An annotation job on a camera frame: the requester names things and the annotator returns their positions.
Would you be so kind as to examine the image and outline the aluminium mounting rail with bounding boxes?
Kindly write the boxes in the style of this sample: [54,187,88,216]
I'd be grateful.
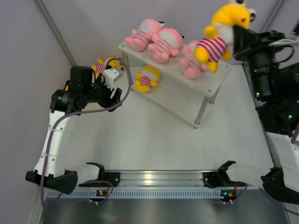
[37,169,292,188]

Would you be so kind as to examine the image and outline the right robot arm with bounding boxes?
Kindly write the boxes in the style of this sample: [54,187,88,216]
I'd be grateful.
[216,26,299,204]

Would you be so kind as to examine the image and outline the yellow plush toy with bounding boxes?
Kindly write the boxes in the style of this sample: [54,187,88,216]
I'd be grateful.
[92,57,124,75]
[134,65,161,93]
[193,0,256,73]

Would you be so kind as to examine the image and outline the pink plush toy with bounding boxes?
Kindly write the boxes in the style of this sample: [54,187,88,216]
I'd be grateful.
[179,40,208,79]
[124,18,165,51]
[147,28,185,63]

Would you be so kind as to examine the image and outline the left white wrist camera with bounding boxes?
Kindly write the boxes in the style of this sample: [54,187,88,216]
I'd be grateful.
[102,67,122,90]

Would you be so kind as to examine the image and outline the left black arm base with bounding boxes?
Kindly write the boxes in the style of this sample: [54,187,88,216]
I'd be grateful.
[79,172,121,187]

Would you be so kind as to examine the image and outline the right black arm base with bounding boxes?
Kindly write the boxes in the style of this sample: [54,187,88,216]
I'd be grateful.
[202,172,234,189]

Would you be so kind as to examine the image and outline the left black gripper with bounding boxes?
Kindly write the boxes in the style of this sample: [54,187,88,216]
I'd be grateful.
[82,74,121,112]

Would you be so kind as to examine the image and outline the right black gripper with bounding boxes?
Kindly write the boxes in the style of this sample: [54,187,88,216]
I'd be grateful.
[228,25,283,99]

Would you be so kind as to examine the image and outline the grey slotted cable duct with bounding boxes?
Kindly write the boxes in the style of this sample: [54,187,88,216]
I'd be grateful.
[47,189,226,199]

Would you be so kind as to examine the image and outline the white two-tier shelf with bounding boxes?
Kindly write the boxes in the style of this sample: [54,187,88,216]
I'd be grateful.
[119,43,232,129]

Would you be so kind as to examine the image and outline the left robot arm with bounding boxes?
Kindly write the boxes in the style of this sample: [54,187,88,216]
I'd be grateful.
[25,66,122,194]

